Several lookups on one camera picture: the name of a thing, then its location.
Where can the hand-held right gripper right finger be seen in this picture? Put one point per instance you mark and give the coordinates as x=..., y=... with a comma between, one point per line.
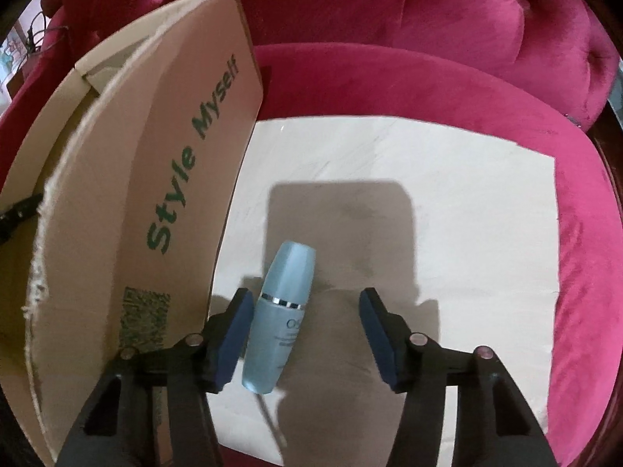
x=379, y=340

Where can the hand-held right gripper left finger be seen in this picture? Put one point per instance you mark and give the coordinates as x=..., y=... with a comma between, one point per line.
x=231, y=335

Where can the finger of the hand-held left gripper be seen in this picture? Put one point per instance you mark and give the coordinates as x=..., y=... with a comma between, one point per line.
x=19, y=211

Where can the light blue bottle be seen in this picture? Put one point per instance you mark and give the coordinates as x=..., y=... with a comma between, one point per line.
x=277, y=321

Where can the cardboard box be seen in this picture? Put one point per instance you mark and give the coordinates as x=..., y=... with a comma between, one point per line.
x=160, y=155

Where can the white paper sheet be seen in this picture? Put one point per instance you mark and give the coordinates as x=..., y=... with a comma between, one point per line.
x=438, y=180

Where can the red velvet tufted sofa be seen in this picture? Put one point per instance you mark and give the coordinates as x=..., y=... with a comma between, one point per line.
x=413, y=19

